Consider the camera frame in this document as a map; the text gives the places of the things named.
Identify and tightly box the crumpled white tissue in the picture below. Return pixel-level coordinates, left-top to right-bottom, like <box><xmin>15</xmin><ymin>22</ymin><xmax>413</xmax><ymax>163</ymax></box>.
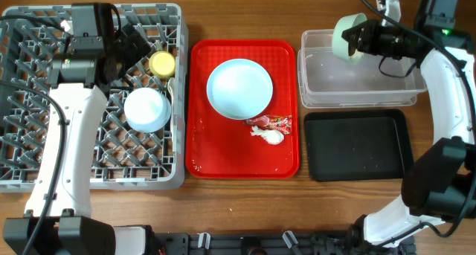
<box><xmin>251</xmin><ymin>126</ymin><xmax>284</xmax><ymax>145</ymax></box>

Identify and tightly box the green bowl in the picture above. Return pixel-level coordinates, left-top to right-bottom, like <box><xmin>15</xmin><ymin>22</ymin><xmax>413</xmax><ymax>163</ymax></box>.
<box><xmin>332</xmin><ymin>13</ymin><xmax>367</xmax><ymax>64</ymax></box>

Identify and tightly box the black plastic tray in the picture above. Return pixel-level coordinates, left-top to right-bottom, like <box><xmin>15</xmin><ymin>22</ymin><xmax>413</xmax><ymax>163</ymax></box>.
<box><xmin>303</xmin><ymin>109</ymin><xmax>414</xmax><ymax>182</ymax></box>

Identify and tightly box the food leftovers rice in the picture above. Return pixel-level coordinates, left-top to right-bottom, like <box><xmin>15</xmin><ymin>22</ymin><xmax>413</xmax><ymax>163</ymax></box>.
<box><xmin>349</xmin><ymin>50</ymin><xmax>364</xmax><ymax>63</ymax></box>

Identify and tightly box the yellow plastic cup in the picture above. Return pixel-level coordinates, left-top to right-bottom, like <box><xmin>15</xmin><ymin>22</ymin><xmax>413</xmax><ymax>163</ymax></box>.
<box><xmin>149</xmin><ymin>51</ymin><xmax>176</xmax><ymax>79</ymax></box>

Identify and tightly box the red snack wrapper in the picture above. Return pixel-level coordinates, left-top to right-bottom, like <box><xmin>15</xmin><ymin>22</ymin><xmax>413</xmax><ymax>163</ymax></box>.
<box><xmin>245</xmin><ymin>114</ymin><xmax>292</xmax><ymax>135</ymax></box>

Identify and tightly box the clear plastic bin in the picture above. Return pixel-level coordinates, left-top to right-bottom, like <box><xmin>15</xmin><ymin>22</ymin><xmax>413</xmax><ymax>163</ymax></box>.
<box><xmin>297</xmin><ymin>29</ymin><xmax>427</xmax><ymax>109</ymax></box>

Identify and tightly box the light blue plate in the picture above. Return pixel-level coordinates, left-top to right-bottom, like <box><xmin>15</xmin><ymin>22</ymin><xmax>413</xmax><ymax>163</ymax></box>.
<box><xmin>206</xmin><ymin>58</ymin><xmax>274</xmax><ymax>120</ymax></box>

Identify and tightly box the red plastic tray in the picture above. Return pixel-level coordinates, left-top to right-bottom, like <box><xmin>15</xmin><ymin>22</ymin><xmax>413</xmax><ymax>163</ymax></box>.
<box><xmin>185</xmin><ymin>39</ymin><xmax>300</xmax><ymax>179</ymax></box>

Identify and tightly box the grey dishwasher rack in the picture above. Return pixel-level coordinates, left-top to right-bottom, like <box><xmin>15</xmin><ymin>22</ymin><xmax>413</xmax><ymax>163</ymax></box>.
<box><xmin>1</xmin><ymin>3</ymin><xmax>188</xmax><ymax>193</ymax></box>

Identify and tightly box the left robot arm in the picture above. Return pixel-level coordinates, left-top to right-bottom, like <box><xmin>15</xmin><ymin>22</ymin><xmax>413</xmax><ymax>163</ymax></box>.
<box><xmin>3</xmin><ymin>3</ymin><xmax>158</xmax><ymax>254</ymax></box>

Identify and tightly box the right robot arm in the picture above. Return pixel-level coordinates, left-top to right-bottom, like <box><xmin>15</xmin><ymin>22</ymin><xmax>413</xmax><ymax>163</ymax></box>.
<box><xmin>332</xmin><ymin>0</ymin><xmax>475</xmax><ymax>249</ymax></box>

